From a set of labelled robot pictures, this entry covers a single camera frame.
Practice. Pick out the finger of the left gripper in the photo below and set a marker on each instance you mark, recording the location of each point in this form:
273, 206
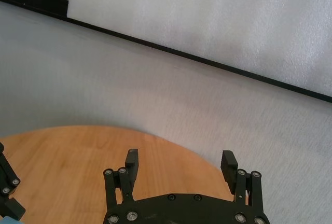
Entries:
10, 180

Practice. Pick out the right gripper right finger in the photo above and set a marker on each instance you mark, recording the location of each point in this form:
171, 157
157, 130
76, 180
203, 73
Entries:
228, 167

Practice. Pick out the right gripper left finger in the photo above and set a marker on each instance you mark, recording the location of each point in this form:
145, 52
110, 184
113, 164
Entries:
131, 164

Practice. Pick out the blue cube building block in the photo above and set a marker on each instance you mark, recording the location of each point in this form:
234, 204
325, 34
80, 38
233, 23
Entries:
9, 221

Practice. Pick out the black horizontal wall rail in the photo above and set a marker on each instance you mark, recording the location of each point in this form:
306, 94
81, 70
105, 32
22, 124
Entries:
181, 53

